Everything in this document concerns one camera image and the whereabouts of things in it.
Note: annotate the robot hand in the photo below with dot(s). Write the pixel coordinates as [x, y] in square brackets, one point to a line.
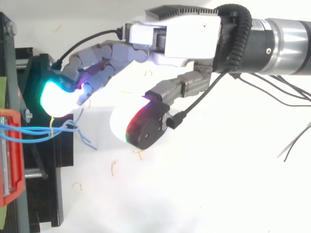
[189, 36]

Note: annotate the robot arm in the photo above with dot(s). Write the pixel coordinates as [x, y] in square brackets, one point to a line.
[279, 46]

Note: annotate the black stand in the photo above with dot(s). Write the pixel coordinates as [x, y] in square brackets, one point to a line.
[48, 150]

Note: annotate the red bin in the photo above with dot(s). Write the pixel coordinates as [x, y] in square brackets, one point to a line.
[13, 155]

